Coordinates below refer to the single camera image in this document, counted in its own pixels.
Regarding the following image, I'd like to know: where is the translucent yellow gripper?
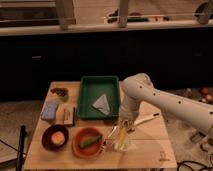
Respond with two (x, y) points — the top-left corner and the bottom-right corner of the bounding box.
(114, 119), (134, 151)

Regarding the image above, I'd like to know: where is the yellow banana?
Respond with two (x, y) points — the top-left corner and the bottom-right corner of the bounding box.
(117, 123), (127, 150)

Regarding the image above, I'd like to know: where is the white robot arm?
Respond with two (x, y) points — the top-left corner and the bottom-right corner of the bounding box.
(114, 73), (213, 151)

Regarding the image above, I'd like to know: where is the white paper cup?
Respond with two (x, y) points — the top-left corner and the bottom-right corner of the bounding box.
(114, 134), (134, 152)

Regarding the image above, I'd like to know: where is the green cucumber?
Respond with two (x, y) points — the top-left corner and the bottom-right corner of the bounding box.
(79, 135), (102, 149)

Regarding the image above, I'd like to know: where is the grey folded cloth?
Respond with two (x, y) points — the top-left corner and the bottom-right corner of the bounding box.
(92, 94), (110, 115)

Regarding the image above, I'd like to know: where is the orange plate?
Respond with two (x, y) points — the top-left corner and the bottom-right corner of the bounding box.
(72, 127), (103, 158)

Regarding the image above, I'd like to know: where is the green plastic tray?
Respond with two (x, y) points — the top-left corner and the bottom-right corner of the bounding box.
(77, 76), (120, 120)

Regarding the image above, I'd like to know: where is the wooden block with brush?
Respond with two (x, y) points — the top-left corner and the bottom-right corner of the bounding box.
(56, 106), (74, 126)

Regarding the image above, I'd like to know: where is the orange round fruit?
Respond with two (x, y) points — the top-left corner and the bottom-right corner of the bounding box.
(51, 131), (65, 145)

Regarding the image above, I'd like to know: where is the dark brown bowl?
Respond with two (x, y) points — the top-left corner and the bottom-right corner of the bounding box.
(42, 124), (69, 151)

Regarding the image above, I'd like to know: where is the blue sponge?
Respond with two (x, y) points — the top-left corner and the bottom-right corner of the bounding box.
(41, 101), (58, 121)

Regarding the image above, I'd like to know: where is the black stand left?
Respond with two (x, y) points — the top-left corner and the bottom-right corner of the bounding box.
(16, 125), (26, 171)

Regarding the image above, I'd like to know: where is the wooden table legs background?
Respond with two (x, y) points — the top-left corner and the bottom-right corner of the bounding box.
(55, 0), (76, 30)

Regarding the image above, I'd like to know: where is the small red handled utensil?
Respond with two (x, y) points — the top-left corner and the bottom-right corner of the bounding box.
(101, 125), (117, 150)

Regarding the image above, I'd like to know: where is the white handled dish brush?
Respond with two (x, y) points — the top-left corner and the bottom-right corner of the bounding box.
(134, 113), (159, 126)

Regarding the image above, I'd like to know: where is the black cable on floor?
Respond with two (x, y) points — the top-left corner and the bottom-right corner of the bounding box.
(176, 160), (204, 171)

